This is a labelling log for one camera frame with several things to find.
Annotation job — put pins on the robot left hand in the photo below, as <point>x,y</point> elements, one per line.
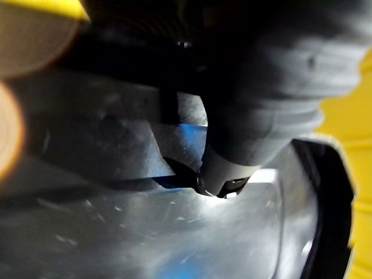
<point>261,87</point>

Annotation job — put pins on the black plastic housing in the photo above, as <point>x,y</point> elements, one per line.
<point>145,232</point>

